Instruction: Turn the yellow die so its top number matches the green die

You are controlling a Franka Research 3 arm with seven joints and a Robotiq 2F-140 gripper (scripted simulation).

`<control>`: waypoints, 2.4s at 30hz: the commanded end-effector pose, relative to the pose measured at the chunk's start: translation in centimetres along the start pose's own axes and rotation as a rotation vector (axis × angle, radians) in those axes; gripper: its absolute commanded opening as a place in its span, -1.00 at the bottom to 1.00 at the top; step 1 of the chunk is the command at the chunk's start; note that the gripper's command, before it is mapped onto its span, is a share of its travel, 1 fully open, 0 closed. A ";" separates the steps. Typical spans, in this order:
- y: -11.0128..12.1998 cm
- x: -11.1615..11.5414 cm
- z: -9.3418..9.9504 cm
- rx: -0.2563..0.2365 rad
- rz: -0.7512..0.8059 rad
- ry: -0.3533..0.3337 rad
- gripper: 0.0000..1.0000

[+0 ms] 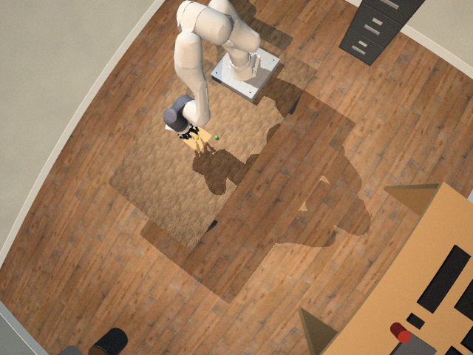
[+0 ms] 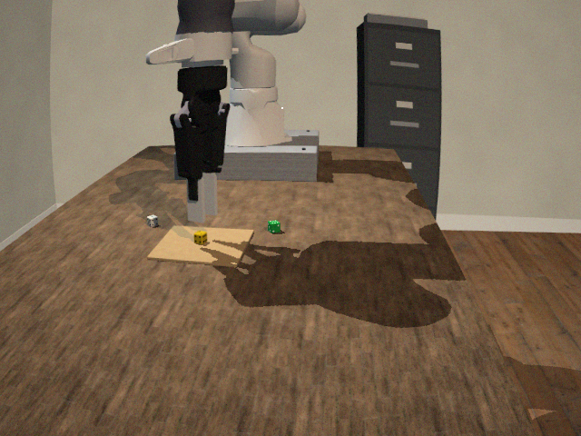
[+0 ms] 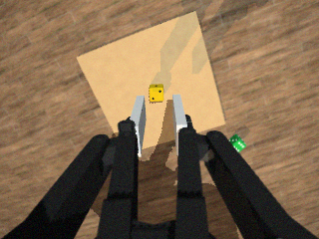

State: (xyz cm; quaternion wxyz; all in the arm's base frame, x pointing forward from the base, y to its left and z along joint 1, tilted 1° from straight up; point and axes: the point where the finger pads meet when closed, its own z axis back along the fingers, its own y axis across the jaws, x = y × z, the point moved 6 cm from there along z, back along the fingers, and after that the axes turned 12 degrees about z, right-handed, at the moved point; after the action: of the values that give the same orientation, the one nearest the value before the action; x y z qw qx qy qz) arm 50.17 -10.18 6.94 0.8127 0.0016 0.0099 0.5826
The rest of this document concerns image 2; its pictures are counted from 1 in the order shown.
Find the tan square mat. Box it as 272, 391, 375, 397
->
147, 225, 254, 267

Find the green die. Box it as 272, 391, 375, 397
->
268, 220, 281, 233

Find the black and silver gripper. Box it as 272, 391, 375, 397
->
170, 65, 230, 223

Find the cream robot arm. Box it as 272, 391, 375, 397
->
146, 0, 306, 147

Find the grey die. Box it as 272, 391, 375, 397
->
147, 215, 158, 227

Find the yellow die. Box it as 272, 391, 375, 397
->
193, 231, 207, 244

